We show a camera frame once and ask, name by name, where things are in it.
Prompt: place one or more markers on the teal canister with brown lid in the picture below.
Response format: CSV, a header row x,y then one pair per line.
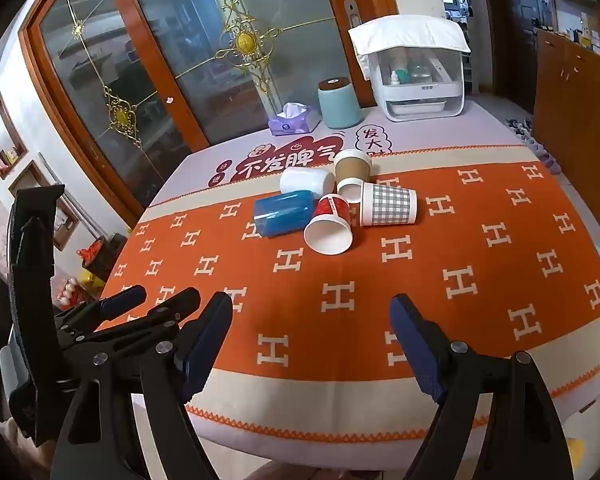
x,y
337,105

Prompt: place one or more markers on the white storage organizer box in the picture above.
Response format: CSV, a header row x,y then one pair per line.
x,y
415,90

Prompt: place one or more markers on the wooden cabinet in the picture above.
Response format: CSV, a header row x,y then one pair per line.
x,y
570,105

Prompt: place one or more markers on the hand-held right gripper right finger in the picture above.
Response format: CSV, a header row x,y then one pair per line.
x,y
422,355

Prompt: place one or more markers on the white folded towel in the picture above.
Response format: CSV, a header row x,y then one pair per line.
x,y
410,35

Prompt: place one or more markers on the wooden wall niche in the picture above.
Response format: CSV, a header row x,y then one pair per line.
x,y
2,135

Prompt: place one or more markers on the purple tissue box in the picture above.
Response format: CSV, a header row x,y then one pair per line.
x,y
290,122

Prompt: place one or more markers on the orange patterned tablecloth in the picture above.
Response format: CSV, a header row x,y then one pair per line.
x,y
430,270
430,127

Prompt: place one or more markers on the grey checked paper cup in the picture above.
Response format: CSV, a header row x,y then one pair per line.
x,y
387,205

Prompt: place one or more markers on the wooden glass sliding door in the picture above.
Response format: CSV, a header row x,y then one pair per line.
x,y
95,85
280,50

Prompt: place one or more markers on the small white bottle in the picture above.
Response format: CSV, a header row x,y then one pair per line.
x,y
395,79

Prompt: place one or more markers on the tray of eggs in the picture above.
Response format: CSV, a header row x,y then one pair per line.
x,y
71,291

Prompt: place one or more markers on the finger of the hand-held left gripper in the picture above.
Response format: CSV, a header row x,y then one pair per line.
x,y
180,302
125,300

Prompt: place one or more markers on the red ornament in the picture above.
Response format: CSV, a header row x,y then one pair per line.
x,y
92,252

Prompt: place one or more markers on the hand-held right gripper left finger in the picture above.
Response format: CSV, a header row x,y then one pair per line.
x,y
207,345

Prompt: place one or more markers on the red paper cup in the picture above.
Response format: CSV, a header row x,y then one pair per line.
x,y
329,230

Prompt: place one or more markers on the blue plastic cup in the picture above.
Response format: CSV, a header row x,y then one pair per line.
x,y
282,214

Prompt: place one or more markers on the row of slippers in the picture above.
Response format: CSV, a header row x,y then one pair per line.
x,y
532,142

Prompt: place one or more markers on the shelf with bottles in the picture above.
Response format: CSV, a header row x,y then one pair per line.
x,y
565,5

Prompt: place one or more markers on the brown paper cup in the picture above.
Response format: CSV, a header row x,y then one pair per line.
x,y
352,172

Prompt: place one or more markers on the white plastic cup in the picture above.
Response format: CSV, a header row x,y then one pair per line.
x,y
305,181

